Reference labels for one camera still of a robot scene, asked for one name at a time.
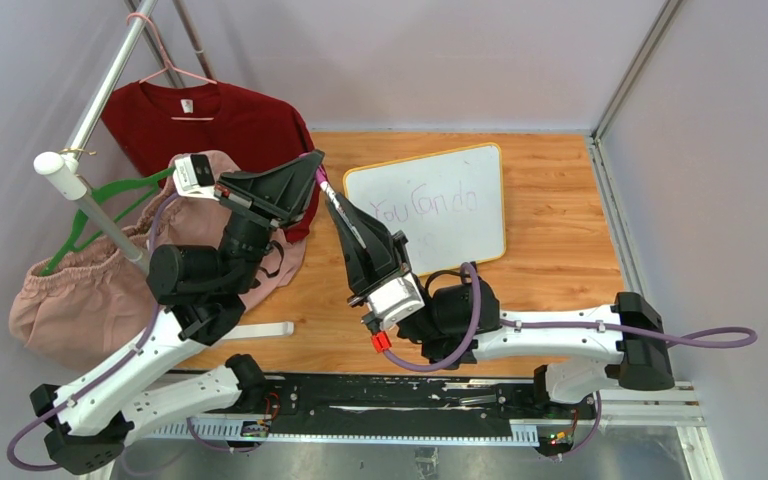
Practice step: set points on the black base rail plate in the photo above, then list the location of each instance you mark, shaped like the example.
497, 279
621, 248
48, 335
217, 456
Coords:
393, 406

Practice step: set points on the purple marker cap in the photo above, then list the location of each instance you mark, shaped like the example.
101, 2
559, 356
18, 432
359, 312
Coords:
321, 176

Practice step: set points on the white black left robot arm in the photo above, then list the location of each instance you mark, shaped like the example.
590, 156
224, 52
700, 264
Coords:
197, 293

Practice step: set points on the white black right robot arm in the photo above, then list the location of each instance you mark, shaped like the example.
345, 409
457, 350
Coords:
619, 344

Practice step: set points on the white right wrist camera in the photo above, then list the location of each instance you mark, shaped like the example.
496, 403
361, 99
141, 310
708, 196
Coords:
394, 301

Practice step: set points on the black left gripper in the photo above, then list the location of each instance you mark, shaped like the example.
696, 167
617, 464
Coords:
273, 201

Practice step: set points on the pink shorts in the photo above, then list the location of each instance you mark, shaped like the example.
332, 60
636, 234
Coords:
98, 300

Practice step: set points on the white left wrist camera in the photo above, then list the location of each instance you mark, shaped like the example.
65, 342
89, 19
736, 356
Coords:
193, 176

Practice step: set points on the white purple whiteboard marker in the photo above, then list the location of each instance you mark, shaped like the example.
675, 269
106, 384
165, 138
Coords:
332, 196

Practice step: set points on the red t-shirt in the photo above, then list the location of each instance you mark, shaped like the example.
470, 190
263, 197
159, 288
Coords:
152, 124

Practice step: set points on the yellow-framed whiteboard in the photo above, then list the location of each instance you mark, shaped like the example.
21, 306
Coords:
449, 205

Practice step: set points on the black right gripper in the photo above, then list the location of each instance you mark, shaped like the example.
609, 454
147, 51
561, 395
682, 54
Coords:
365, 265

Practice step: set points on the green clothes hanger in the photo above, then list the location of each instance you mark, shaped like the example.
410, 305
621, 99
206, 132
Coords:
91, 222

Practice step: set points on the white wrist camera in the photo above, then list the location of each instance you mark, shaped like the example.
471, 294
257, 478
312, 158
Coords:
394, 301
193, 176

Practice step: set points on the grey aluminium frame post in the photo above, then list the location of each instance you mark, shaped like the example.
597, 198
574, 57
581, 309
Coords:
653, 37

